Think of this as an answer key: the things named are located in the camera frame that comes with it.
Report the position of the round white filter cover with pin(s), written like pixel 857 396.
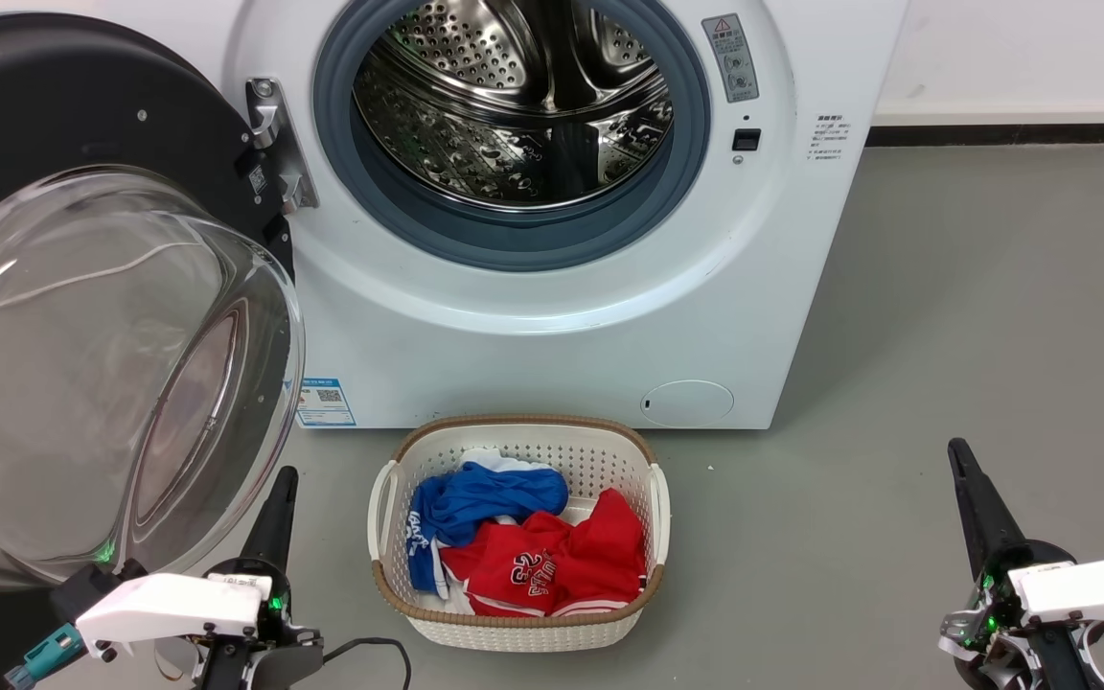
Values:
pixel 688 404

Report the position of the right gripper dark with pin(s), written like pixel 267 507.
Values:
pixel 993 632

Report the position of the steel perforated drum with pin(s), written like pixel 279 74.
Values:
pixel 475 115

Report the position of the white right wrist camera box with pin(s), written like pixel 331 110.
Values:
pixel 1089 586

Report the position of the blue energy label sticker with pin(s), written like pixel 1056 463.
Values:
pixel 327 402

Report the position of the white woven-rim laundry basket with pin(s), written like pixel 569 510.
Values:
pixel 523 634

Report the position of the blue garment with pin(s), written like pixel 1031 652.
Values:
pixel 485 500

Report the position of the white front-load washing machine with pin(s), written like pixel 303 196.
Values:
pixel 533 364

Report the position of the white garment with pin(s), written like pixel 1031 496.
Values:
pixel 499 459

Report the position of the metal door hinge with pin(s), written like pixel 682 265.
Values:
pixel 279 144

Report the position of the red sports jersey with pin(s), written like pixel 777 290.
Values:
pixel 590 563

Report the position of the black round washer door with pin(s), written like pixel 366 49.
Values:
pixel 82 105

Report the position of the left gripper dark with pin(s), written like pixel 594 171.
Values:
pixel 284 661

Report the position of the grey warning sticker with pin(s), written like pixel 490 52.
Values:
pixel 731 57

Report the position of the small printed text sticker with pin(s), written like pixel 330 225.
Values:
pixel 829 136

